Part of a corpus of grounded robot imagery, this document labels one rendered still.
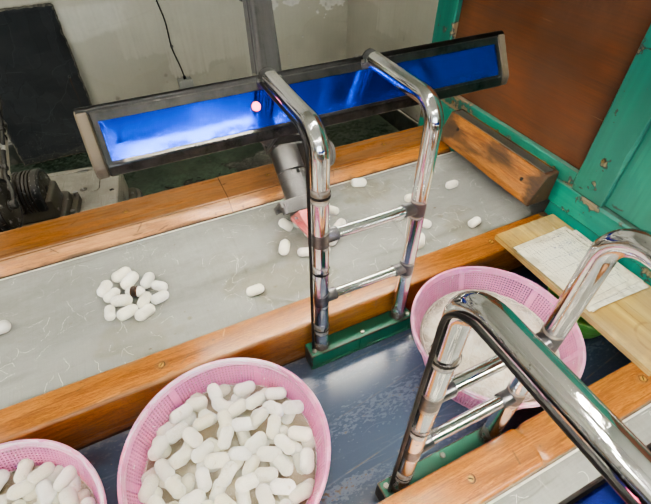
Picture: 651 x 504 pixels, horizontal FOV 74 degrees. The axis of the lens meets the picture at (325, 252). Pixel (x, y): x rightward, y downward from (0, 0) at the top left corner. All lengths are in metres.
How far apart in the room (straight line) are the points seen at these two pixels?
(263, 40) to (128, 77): 1.92
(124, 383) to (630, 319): 0.78
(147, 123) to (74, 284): 0.43
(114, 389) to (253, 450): 0.22
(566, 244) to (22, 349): 0.96
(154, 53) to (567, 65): 2.28
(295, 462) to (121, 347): 0.34
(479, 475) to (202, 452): 0.36
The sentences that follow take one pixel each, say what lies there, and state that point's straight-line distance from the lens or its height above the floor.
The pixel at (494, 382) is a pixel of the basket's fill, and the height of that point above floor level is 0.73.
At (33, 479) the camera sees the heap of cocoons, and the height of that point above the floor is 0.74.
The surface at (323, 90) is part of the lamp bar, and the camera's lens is 0.62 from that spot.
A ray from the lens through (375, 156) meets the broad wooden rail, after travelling 1.09.
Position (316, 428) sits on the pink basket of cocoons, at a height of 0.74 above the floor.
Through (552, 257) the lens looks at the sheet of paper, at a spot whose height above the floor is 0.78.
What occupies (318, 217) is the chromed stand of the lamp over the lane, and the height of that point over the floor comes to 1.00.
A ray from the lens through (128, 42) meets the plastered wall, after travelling 2.78.
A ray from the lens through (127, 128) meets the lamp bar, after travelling 0.57.
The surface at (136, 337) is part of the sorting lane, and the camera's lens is 0.78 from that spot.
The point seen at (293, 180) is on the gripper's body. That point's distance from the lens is 0.83.
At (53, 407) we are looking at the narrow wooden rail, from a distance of 0.74.
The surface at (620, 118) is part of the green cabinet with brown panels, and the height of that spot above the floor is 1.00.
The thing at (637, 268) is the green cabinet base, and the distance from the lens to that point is 0.94.
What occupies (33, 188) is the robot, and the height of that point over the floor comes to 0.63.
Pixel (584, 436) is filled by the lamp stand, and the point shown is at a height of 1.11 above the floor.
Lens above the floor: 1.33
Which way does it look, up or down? 44 degrees down
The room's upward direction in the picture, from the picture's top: straight up
